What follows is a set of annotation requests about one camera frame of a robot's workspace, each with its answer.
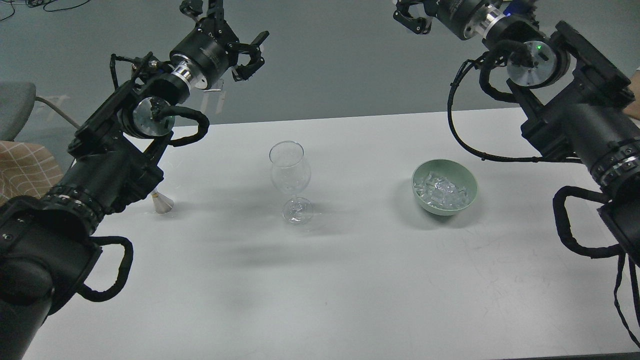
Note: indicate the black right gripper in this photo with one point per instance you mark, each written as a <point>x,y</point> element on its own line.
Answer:
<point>464,18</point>

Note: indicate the green bowl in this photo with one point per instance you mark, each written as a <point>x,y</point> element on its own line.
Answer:
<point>457,173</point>

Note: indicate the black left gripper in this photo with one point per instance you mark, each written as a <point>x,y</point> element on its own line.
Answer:
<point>201,58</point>

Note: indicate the pile of ice cubes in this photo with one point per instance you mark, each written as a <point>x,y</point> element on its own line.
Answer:
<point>439,192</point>

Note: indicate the clear wine glass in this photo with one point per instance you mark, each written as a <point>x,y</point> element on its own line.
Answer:
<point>290,173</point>

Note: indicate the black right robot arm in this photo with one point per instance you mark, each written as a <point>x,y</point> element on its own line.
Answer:
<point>573,98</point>

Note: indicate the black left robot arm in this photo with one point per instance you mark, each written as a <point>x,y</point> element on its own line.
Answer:
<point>49,252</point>

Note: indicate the steel cocktail jigger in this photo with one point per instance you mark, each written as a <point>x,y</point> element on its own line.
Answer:
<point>161,203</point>

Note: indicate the grey chair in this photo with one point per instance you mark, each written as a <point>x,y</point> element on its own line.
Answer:
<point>17,100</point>

